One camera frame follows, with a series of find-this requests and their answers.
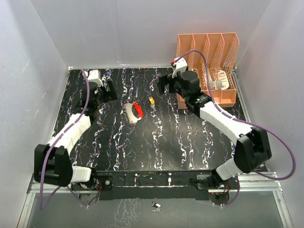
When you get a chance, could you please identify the metal key organizer red handle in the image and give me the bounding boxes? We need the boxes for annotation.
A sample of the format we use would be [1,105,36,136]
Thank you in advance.
[122,103,143,125]

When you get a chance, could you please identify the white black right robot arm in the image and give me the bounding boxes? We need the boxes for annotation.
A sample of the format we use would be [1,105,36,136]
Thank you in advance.
[157,71,272,189]

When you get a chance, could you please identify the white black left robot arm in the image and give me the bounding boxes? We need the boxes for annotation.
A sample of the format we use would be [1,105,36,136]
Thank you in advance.
[34,78,117,190]

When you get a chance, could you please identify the orange plastic file organizer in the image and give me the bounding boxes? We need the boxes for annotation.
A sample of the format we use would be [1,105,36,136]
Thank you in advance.
[176,32,239,108]

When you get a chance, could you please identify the white round label card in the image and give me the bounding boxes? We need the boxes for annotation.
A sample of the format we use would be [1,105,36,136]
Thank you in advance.
[209,70,230,90]

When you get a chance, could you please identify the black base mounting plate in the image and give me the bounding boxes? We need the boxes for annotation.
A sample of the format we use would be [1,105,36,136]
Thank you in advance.
[94,171,224,200]

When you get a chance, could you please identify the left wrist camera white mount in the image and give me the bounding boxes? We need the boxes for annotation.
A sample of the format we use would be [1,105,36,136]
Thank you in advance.
[88,69,103,87]

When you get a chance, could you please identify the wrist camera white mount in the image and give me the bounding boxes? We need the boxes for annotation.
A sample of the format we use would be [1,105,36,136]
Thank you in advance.
[171,57,188,78]
[88,69,103,87]

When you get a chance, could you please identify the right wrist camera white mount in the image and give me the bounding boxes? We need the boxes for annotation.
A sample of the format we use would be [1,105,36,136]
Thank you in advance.
[171,57,188,78]

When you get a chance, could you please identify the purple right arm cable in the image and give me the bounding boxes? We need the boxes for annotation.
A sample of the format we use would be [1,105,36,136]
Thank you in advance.
[175,49,297,206]

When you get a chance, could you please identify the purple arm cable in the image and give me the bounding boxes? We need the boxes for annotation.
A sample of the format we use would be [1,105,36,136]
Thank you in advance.
[175,49,297,206]
[39,69,92,209]

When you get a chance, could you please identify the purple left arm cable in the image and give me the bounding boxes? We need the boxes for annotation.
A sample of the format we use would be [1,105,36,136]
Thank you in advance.
[39,69,92,209]

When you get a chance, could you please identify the aluminium frame rail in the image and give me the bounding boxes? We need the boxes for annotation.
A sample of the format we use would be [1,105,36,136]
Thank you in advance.
[232,67,293,228]

